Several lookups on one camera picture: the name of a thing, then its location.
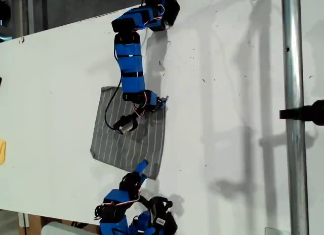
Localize grey white-striped towel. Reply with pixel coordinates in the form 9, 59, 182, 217
89, 86, 170, 180

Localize white table leg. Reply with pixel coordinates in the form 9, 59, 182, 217
17, 212, 31, 228

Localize yellow object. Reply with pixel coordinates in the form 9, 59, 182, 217
0, 140, 7, 166

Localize black clamp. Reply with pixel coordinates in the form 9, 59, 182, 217
279, 99, 324, 127

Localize silver black camera box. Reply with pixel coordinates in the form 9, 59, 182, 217
113, 114, 139, 136

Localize black camera box white label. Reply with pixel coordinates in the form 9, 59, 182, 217
141, 196, 175, 228

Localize black camera cable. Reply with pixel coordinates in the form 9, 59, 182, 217
104, 79, 124, 131

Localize steel post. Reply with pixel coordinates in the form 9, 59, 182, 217
280, 0, 310, 235

